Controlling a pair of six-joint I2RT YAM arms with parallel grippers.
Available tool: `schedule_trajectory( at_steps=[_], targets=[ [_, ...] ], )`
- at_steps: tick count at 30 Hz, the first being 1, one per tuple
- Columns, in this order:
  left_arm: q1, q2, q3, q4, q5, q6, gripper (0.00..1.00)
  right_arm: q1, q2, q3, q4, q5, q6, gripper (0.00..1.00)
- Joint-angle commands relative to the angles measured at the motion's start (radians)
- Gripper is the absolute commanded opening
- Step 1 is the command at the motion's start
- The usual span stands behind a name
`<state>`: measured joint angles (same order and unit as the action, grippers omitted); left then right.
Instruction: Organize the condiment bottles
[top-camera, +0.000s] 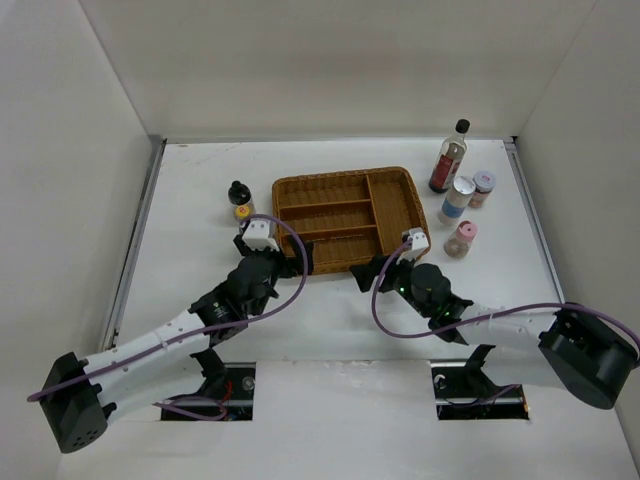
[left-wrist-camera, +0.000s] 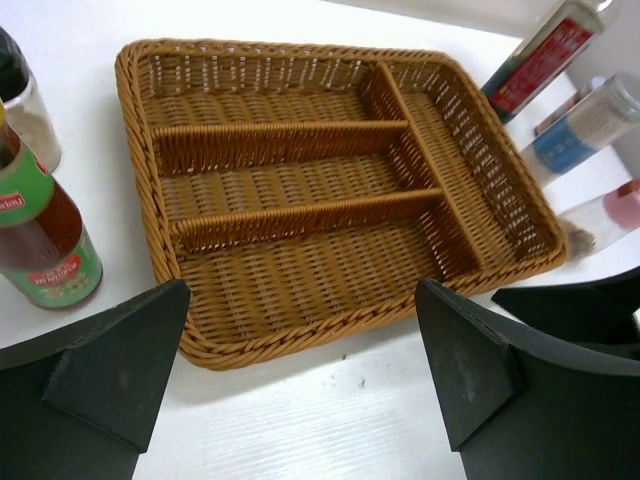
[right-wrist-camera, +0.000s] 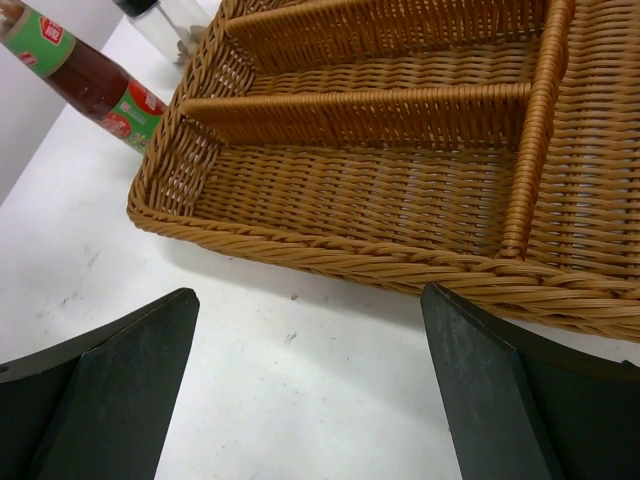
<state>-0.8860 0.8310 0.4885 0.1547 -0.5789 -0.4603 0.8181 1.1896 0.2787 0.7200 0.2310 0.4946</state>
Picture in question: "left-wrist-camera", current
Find pink cap spice jar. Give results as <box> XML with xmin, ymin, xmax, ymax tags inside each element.
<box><xmin>558</xmin><ymin>179</ymin><xmax>639</xmax><ymax>262</ymax></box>

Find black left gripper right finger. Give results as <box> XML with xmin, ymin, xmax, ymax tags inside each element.
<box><xmin>415</xmin><ymin>279</ymin><xmax>639</xmax><ymax>479</ymax></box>

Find green label chili sauce bottle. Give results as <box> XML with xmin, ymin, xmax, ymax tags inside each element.
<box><xmin>1</xmin><ymin>112</ymin><xmax>103</xmax><ymax>309</ymax></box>

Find brown wicker divided basket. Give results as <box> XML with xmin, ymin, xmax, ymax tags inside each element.
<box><xmin>115</xmin><ymin>39</ymin><xmax>567</xmax><ymax>371</ymax></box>

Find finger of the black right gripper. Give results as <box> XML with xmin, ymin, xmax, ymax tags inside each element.
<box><xmin>492</xmin><ymin>269</ymin><xmax>639</xmax><ymax>360</ymax></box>

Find dark cap pepper shaker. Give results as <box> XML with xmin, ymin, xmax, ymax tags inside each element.
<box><xmin>1</xmin><ymin>29</ymin><xmax>62</xmax><ymax>172</ymax></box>

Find blue label silver cap jar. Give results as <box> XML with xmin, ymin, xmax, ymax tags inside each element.
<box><xmin>520</xmin><ymin>72</ymin><xmax>639</xmax><ymax>188</ymax></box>

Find tall red label sauce bottle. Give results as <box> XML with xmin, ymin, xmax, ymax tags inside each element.
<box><xmin>481</xmin><ymin>0</ymin><xmax>622</xmax><ymax>125</ymax></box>

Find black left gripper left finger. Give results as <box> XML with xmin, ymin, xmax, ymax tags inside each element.
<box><xmin>1</xmin><ymin>280</ymin><xmax>190</xmax><ymax>479</ymax></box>

